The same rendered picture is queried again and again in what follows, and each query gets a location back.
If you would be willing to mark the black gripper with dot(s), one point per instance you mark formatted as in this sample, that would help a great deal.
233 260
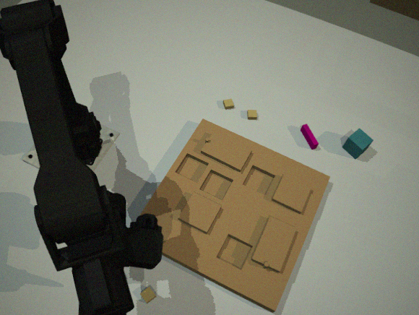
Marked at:
121 204

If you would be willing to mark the tan square board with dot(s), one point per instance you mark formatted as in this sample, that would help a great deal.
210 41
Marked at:
236 212

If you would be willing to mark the magenta rectangular block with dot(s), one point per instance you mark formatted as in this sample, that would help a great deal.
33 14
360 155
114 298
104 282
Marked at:
309 136

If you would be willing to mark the teal cube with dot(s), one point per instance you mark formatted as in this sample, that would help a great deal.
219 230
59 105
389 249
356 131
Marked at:
357 143

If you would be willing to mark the small yellow block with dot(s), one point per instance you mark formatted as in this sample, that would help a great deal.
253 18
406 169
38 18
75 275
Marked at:
148 295
228 103
252 114

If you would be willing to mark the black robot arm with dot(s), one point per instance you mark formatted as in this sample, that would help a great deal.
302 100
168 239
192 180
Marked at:
72 207

